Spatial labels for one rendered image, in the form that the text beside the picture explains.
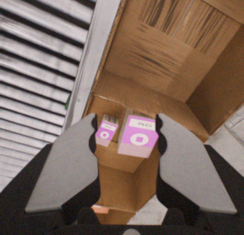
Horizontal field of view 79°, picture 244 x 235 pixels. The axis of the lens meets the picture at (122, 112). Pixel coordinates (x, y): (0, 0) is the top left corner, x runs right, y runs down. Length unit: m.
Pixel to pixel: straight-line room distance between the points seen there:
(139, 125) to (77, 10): 0.40
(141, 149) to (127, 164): 0.17
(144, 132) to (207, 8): 0.35
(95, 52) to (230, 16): 0.34
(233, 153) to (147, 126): 2.00
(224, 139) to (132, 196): 1.64
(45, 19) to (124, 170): 0.64
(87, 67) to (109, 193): 0.45
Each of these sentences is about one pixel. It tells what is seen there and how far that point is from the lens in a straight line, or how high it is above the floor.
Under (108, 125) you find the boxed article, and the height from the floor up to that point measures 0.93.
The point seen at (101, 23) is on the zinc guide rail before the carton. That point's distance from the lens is 0.43.
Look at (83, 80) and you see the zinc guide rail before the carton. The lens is 0.46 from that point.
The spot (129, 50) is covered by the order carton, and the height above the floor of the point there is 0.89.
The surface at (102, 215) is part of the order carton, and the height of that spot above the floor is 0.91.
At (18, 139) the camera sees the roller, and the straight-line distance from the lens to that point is 0.92.
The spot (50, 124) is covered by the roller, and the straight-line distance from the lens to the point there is 0.80.
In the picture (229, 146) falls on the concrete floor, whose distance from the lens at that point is 2.27.
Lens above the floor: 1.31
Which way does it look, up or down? 58 degrees down
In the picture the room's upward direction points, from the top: 180 degrees clockwise
